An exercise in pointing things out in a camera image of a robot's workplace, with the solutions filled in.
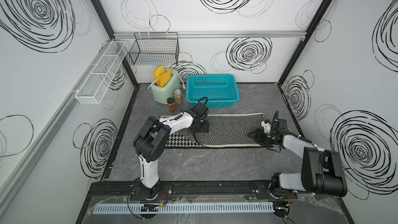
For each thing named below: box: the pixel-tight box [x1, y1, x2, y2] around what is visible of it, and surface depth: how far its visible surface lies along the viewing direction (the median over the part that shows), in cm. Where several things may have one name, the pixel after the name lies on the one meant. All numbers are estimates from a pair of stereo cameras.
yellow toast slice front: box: [158, 68, 172, 88], surface depth 98 cm
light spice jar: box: [174, 88, 183, 105], surface depth 104 cm
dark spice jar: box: [166, 97, 176, 112], surface depth 101 cm
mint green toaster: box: [150, 67, 181, 105], surface depth 103 cm
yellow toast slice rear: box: [153, 65, 166, 86], surface depth 99 cm
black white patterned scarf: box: [165, 113, 265, 149], surface depth 91 cm
